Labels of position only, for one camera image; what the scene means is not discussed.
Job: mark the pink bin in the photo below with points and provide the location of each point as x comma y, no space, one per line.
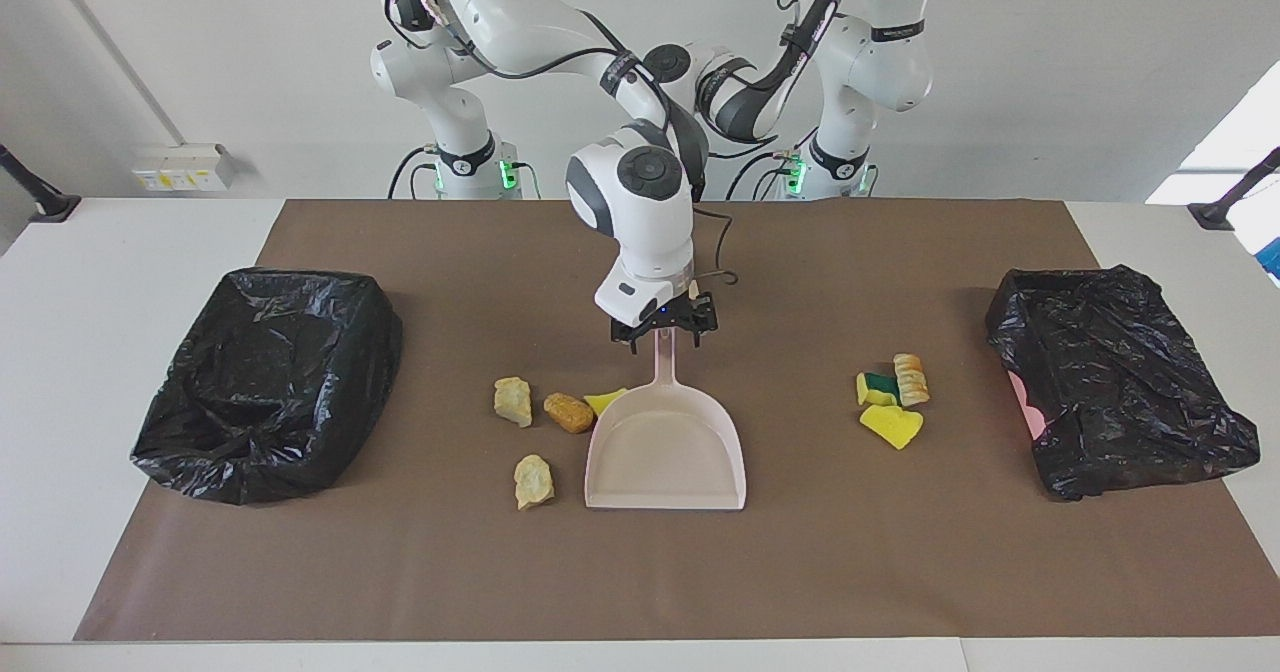
1025,400

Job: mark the pink plastic dustpan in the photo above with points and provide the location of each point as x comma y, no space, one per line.
664,452

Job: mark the green and yellow sponge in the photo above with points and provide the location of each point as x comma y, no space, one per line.
876,389

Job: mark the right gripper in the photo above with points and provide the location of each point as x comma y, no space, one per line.
662,312

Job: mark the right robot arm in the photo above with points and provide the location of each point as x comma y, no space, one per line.
640,227

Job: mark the yellow sponge scrap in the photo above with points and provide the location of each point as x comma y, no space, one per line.
603,400

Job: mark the black stand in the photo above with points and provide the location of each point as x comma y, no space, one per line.
1225,204
40,199

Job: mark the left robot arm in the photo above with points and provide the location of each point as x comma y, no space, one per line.
892,72

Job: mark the striped bread roll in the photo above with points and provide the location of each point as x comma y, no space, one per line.
911,380

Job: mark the beige crumpled trash lump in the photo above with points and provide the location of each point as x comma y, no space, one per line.
533,482
513,401

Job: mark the yellow heart-shaped sponge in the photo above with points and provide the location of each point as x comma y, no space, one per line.
891,426

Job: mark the white wall socket box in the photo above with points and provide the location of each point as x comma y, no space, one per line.
185,168

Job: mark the black trash bag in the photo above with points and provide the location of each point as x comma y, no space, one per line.
1125,382
265,382

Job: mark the brown fried nugget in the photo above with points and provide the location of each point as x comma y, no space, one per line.
568,413

